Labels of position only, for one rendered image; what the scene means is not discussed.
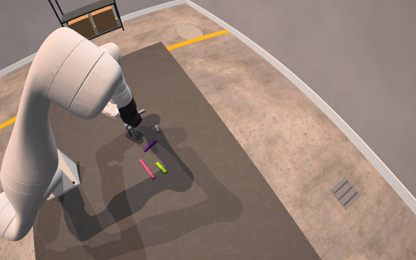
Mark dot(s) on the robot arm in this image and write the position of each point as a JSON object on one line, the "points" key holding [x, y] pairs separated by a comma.
{"points": [[80, 77]]}

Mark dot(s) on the purple rod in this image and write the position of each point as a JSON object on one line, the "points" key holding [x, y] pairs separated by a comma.
{"points": [[150, 145]]}

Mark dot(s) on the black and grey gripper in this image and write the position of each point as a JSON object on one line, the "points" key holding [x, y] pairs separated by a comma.
{"points": [[125, 107]]}

